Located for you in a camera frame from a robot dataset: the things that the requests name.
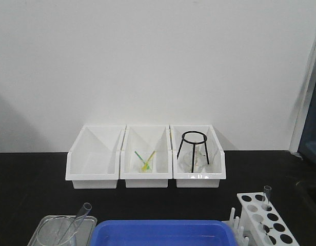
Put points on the black wire tripod stand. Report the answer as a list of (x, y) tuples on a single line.
[(195, 159)]

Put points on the clear glass beaker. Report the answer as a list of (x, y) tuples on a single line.
[(47, 232)]

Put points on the small metal tray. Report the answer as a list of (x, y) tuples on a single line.
[(83, 236)]

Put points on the blue plastic tray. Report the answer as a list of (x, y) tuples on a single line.
[(162, 232)]

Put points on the left white storage bin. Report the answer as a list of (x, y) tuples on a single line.
[(93, 162)]

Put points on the right white storage bin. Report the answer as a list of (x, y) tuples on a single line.
[(212, 174)]

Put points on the white test tube rack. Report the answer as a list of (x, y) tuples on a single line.
[(256, 226)]

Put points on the clear glass test tube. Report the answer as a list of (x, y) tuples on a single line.
[(77, 220)]

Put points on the white storage bin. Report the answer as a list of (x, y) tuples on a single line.
[(144, 140), (93, 162), (212, 174)]

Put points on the middle white storage bin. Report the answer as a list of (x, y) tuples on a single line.
[(144, 140)]

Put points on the test tube in rack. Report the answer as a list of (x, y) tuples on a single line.
[(266, 197)]

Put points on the yellow green plastic sticks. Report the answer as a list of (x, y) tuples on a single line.
[(146, 164)]

